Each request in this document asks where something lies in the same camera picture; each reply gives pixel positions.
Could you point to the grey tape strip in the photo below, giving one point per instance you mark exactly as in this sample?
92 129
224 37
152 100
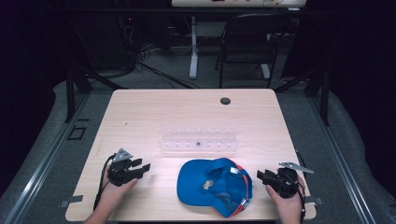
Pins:
314 201
72 200

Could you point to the short black tape strip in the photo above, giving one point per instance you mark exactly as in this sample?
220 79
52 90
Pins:
83 119

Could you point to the person's left hand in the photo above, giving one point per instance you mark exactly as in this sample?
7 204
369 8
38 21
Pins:
112 194

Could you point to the person's right hand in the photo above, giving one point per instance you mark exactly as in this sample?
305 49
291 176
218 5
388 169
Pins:
291 205

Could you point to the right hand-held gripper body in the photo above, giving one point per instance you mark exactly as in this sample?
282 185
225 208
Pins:
286 183

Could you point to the black metal stand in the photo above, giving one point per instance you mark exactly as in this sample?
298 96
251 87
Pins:
324 96
71 93

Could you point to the clear plastic hook rack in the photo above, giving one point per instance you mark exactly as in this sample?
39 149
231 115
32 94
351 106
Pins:
199 144

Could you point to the blue baseball cap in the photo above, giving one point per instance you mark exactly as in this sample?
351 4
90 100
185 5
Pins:
196 183

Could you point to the aluminium floor rail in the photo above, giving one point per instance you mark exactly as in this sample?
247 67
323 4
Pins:
43 161
342 161

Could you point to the black folding chair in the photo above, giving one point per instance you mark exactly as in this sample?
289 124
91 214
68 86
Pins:
249 46

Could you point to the dark computer tower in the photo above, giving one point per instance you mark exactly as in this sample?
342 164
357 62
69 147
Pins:
107 40

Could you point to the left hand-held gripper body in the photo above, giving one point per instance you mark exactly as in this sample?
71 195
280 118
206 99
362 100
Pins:
120 172

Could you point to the white desk with legs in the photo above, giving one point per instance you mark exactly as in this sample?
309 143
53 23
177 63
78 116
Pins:
194 46

